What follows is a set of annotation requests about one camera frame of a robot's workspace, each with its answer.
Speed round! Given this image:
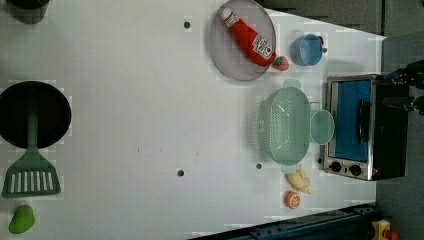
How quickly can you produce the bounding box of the green plastic strainer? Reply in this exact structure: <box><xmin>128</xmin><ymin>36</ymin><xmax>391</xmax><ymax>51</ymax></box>
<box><xmin>252</xmin><ymin>79</ymin><xmax>310</xmax><ymax>174</ymax></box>

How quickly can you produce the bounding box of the grey round plate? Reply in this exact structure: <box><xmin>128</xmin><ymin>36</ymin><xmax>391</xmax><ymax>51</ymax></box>
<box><xmin>209</xmin><ymin>0</ymin><xmax>276</xmax><ymax>81</ymax></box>

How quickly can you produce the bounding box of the red ketchup bottle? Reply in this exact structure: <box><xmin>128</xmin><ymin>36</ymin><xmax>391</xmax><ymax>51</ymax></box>
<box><xmin>221</xmin><ymin>8</ymin><xmax>276</xmax><ymax>67</ymax></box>

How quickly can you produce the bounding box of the red toy strawberry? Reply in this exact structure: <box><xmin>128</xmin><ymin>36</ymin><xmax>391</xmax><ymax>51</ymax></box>
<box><xmin>272</xmin><ymin>56</ymin><xmax>289</xmax><ymax>71</ymax></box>

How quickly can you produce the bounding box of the yellow toy banana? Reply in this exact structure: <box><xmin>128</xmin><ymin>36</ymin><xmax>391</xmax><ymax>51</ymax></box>
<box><xmin>286</xmin><ymin>165</ymin><xmax>314</xmax><ymax>194</ymax></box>

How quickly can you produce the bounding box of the orange toy slice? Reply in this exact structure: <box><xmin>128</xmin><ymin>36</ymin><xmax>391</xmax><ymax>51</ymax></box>
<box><xmin>284</xmin><ymin>191</ymin><xmax>301</xmax><ymax>209</ymax></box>

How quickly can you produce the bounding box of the blue cup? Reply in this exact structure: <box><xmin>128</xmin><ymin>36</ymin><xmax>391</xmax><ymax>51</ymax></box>
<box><xmin>290</xmin><ymin>34</ymin><xmax>323</xmax><ymax>66</ymax></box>

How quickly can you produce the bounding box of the silver black toaster oven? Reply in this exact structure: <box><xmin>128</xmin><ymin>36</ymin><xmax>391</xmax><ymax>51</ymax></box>
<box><xmin>323</xmin><ymin>74</ymin><xmax>409</xmax><ymax>181</ymax></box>

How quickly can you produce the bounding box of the black frying pan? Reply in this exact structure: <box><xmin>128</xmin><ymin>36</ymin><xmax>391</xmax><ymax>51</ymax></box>
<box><xmin>0</xmin><ymin>81</ymin><xmax>72</xmax><ymax>149</ymax></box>

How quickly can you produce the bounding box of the green slotted spatula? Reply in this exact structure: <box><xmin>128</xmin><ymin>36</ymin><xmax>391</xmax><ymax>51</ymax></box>
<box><xmin>1</xmin><ymin>112</ymin><xmax>61</xmax><ymax>199</ymax></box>

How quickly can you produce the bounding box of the yellow red toy block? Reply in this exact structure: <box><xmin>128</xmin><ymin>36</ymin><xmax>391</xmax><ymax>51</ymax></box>
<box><xmin>372</xmin><ymin>220</ymin><xmax>399</xmax><ymax>240</ymax></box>

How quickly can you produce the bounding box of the black cup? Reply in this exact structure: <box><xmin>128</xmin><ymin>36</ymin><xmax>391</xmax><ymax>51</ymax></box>
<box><xmin>5</xmin><ymin>0</ymin><xmax>51</xmax><ymax>24</ymax></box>

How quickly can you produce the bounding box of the green toy avocado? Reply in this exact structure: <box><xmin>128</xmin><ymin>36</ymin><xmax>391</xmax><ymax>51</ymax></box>
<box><xmin>9</xmin><ymin>205</ymin><xmax>35</xmax><ymax>234</ymax></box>

